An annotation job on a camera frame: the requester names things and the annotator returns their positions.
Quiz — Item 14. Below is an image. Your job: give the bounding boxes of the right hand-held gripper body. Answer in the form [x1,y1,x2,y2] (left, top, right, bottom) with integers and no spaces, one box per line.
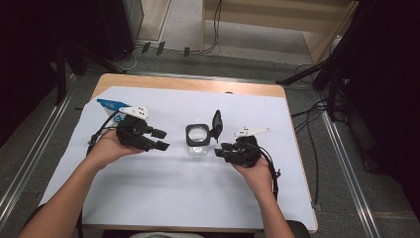
[224,126,271,169]

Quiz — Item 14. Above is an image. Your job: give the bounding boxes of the white blue printed packet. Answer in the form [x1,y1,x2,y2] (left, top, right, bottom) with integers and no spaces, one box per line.
[96,98,131,125]

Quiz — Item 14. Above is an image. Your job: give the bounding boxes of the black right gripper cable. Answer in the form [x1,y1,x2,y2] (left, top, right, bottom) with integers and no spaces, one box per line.
[258,146,282,201]

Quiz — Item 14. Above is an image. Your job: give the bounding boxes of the black floor cables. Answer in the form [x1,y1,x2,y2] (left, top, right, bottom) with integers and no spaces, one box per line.
[290,63,333,206]

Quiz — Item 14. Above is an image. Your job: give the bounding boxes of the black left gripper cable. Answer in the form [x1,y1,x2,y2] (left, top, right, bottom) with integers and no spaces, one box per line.
[85,110,121,157]

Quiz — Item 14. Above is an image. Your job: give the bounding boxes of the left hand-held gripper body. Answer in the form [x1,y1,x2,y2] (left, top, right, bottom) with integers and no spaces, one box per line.
[116,105,157,153]

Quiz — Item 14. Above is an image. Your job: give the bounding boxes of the white table sheet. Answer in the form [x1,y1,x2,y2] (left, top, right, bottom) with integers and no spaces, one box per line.
[39,85,318,232]

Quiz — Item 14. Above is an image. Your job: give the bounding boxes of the black metal stand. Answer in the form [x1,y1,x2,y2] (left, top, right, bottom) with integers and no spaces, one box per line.
[52,41,128,106]
[275,49,348,123]

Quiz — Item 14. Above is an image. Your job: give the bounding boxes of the black hanging cable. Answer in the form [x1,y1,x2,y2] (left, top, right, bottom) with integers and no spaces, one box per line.
[200,0,223,55]

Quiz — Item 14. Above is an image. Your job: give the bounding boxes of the light wooden frame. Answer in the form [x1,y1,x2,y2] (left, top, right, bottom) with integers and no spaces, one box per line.
[199,0,360,65]

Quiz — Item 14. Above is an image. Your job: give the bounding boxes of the white floor cable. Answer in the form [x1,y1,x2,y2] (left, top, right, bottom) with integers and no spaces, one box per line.
[111,45,139,72]

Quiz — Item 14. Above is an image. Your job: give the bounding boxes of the wooden table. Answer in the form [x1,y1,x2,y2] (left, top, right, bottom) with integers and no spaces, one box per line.
[78,72,320,234]

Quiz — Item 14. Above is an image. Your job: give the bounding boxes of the person's grey clothing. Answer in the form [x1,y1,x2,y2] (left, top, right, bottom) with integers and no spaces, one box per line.
[128,231,205,238]

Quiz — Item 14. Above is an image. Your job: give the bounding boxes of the metal floor rail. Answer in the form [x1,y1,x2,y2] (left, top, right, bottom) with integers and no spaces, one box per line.
[317,92,381,238]
[0,73,77,230]

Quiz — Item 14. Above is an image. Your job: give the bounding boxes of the person's right hand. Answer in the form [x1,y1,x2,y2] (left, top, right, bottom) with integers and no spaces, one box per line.
[231,157,275,196]

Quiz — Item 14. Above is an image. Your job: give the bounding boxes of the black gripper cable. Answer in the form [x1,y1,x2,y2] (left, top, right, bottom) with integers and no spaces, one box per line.
[258,146,282,201]
[85,110,121,157]

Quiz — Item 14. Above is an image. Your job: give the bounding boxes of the person's left hand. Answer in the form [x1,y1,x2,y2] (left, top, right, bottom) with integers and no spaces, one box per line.
[86,129,146,172]

